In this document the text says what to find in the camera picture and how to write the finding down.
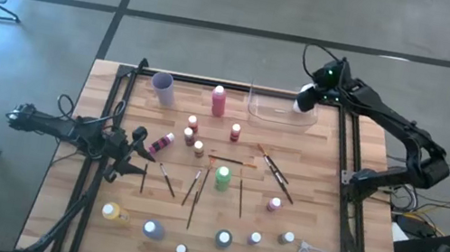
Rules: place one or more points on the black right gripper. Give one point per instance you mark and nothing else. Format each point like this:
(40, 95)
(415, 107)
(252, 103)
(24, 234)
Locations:
(333, 82)

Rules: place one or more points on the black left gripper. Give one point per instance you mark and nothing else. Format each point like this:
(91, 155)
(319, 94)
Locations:
(119, 154)

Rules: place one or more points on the small red paint bottle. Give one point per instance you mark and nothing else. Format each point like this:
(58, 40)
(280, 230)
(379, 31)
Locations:
(235, 133)
(193, 125)

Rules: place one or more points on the large green paint bottle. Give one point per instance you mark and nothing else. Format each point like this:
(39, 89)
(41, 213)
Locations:
(222, 180)

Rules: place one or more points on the long black paintbrush silver ferrule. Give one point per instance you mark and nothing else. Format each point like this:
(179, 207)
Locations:
(280, 182)

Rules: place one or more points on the large pink paint bottle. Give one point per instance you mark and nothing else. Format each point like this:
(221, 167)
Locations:
(218, 104)

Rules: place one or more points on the thin black paintbrush tan bristles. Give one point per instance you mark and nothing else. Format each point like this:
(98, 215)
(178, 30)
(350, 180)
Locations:
(241, 195)

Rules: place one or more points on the small pink paint bottle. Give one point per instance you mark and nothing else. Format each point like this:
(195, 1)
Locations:
(273, 205)

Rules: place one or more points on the large teal paint bottle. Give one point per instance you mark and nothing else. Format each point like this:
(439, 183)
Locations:
(223, 239)

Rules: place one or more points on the small grey-brown paint bottle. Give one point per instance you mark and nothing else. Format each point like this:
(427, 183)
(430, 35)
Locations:
(286, 238)

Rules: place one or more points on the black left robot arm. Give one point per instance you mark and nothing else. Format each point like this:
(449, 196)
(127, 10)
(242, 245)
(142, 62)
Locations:
(51, 126)

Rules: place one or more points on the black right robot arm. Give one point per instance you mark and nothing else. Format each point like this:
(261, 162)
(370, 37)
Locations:
(395, 122)

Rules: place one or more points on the magenta paint bottle black label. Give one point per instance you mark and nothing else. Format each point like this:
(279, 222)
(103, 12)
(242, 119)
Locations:
(160, 144)

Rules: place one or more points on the large yellow paint bottle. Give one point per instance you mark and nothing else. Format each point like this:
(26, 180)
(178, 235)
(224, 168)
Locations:
(114, 212)

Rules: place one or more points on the small brown paint bottle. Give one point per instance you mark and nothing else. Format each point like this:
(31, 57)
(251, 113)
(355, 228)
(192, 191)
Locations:
(189, 137)

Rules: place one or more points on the small ochre paint bottle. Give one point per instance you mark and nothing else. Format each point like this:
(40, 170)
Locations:
(198, 149)

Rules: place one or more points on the large purple paint bottle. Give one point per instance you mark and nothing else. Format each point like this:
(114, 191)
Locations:
(154, 229)

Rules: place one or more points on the thin black paintbrush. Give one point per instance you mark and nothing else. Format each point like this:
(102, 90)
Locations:
(191, 212)
(143, 176)

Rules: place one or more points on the clear plastic bin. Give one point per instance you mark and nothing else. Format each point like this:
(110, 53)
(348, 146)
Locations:
(272, 115)

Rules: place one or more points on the black paintbrush pale bristles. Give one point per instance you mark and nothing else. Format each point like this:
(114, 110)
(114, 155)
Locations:
(191, 187)

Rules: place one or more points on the lavender plastic cup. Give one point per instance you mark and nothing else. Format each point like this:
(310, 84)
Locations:
(164, 90)

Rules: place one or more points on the black desk beam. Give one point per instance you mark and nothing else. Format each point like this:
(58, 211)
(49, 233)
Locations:
(425, 245)

